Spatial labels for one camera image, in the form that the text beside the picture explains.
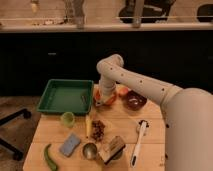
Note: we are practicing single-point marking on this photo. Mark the green plastic tray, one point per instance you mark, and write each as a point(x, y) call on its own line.
point(66, 95)

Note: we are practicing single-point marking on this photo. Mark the blue sponge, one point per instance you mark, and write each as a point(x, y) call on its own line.
point(68, 147)

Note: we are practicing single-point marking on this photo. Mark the green chili pepper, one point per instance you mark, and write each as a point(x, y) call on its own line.
point(49, 161)

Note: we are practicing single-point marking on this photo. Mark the orange red bowl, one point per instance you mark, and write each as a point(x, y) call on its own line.
point(109, 97)

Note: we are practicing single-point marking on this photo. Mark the dark brown bowl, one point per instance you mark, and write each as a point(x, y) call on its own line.
point(134, 101)

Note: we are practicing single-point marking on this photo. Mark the green cup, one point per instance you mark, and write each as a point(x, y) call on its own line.
point(68, 119)

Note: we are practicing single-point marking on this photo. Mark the yellow corn cob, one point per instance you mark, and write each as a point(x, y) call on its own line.
point(88, 126)

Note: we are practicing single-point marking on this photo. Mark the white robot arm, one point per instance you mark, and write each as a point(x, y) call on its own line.
point(188, 114)

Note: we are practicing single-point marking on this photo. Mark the brown grape bunch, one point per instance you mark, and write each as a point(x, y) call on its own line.
point(97, 130)

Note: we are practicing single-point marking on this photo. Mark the wooden block brush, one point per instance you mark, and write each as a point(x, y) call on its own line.
point(109, 151)

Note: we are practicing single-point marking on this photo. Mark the dark cabinet counter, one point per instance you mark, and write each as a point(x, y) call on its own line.
point(29, 60)

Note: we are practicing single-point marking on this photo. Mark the small orange fruit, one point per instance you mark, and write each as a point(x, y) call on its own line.
point(123, 91)

